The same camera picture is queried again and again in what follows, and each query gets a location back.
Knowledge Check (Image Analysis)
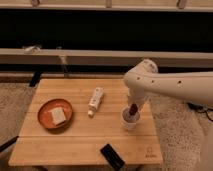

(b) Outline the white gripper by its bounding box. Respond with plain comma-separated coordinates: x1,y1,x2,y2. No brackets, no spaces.
127,89,148,107

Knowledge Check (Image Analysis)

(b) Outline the red pepper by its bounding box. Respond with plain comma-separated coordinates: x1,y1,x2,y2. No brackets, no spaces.
129,103,138,116

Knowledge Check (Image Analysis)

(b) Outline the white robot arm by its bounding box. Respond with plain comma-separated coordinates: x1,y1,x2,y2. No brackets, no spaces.
123,59,213,171

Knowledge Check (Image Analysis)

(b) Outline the white ceramic cup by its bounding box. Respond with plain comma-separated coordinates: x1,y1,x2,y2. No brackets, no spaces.
121,107,140,130

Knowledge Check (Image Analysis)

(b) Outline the white bottle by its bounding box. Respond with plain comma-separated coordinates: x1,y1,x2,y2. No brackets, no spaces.
88,87,104,117

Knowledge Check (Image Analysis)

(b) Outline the black rectangular device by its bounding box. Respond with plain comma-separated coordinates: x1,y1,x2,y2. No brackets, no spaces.
100,144,125,171

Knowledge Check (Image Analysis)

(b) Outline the wooden table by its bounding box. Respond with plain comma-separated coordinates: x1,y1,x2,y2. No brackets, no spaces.
9,79,163,166

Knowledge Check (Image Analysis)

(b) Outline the beige sponge block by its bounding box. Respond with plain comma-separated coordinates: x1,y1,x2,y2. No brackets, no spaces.
51,107,66,125

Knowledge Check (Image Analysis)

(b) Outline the orange round plate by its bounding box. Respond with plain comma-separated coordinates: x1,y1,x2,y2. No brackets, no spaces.
37,99,73,129

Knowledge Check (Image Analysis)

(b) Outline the black bar at left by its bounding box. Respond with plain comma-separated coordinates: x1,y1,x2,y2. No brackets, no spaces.
0,136,19,153

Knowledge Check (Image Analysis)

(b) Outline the grey metal rail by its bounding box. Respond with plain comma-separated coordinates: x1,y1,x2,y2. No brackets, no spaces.
0,48,213,68

